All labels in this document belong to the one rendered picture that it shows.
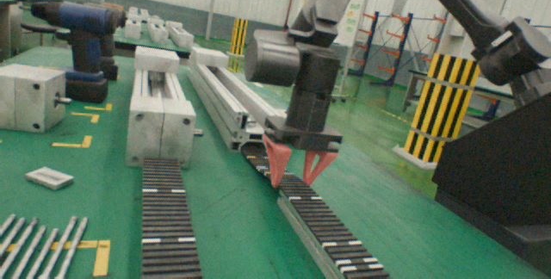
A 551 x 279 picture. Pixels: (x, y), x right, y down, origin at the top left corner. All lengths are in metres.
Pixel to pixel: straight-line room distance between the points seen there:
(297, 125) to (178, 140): 0.20
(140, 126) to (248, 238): 0.25
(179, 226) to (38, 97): 0.40
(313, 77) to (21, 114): 0.50
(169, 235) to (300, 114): 0.23
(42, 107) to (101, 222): 0.31
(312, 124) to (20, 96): 0.49
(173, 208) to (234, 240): 0.08
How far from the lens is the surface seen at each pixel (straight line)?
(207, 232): 0.45
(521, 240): 0.75
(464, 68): 3.79
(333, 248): 0.41
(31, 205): 0.50
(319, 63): 0.47
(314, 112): 0.48
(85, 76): 0.92
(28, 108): 0.72
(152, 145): 0.58
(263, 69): 0.44
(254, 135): 0.73
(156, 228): 0.39
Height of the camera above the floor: 1.03
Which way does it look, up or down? 15 degrees down
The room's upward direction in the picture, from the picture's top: 11 degrees clockwise
